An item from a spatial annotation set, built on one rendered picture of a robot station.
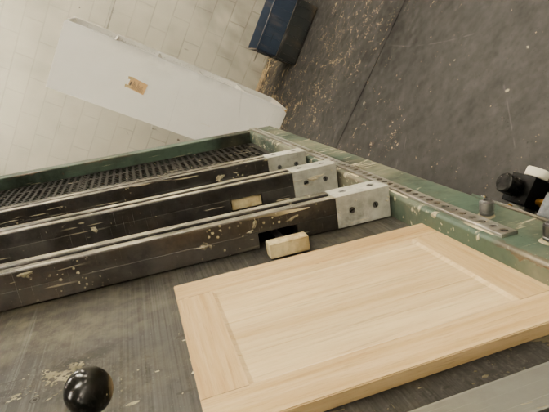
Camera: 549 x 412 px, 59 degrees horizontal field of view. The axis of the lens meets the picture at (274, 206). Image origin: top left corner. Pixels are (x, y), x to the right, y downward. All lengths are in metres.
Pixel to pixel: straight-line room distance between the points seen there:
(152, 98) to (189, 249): 3.64
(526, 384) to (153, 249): 0.66
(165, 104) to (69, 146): 1.93
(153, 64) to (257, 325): 3.93
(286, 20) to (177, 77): 1.23
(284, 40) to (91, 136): 2.56
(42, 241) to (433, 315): 0.90
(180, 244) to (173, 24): 5.03
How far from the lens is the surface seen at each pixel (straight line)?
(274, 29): 4.97
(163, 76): 4.51
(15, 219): 1.50
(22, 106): 6.15
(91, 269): 0.97
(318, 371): 0.59
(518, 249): 0.80
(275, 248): 0.92
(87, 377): 0.42
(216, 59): 5.95
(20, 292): 1.00
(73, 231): 1.24
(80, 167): 2.20
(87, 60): 4.53
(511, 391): 0.54
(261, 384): 0.59
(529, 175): 1.06
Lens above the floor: 1.49
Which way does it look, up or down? 21 degrees down
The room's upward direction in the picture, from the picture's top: 72 degrees counter-clockwise
